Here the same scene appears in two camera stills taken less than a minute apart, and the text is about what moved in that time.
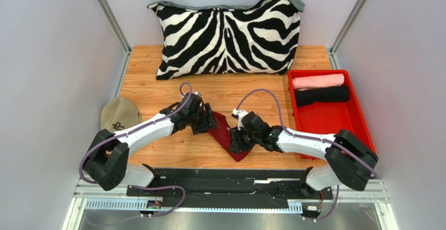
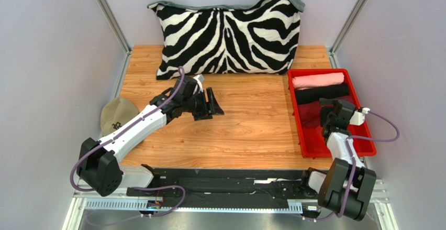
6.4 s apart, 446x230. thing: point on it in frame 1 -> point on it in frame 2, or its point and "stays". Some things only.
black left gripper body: x=199 y=121 -> x=197 y=105
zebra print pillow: x=259 y=38 stays
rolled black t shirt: x=307 y=96 stays
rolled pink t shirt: x=325 y=80 stays
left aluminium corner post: x=112 y=21 stays
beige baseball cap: x=119 y=114 stays
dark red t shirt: x=223 y=134 -> x=310 y=114
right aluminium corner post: x=353 y=20 stays
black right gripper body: x=238 y=138 -> x=327 y=118
